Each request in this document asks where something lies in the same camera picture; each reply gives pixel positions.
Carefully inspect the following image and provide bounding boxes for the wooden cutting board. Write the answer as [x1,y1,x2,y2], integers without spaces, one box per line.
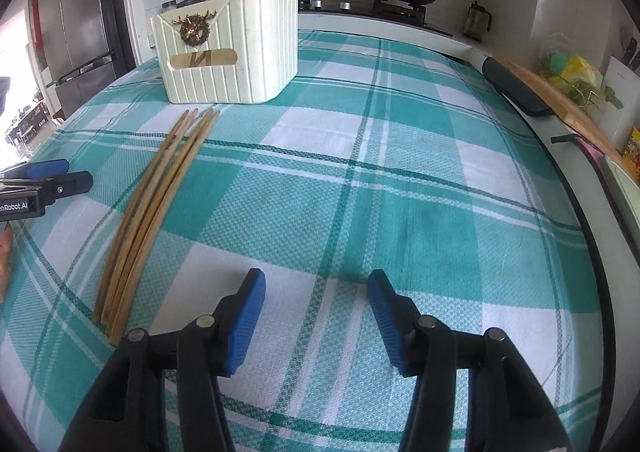
[492,54,637,181]

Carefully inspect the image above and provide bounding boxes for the french press kettle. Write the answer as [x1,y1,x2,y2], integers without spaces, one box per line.
[462,1,492,43]

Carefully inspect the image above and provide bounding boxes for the grey refrigerator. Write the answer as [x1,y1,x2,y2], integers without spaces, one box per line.
[29,0,128,117]

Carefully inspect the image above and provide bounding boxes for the wooden chopstick on cloth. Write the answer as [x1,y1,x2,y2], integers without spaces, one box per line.
[98,108,200,328]

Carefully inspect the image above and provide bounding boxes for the yellow snack tin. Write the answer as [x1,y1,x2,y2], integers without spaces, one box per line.
[622,128,640,181]

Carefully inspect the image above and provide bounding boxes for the yellow green produce bag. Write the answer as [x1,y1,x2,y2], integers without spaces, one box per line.
[538,32,624,111]

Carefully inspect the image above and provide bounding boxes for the cream ribbed utensil holder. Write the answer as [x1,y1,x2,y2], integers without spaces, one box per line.
[151,0,298,105]

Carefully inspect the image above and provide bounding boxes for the teal plaid tablecloth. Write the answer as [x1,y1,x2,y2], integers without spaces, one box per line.
[1,30,603,451]

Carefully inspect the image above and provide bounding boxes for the black gas stove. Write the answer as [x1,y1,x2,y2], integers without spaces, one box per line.
[298,0,454,38]

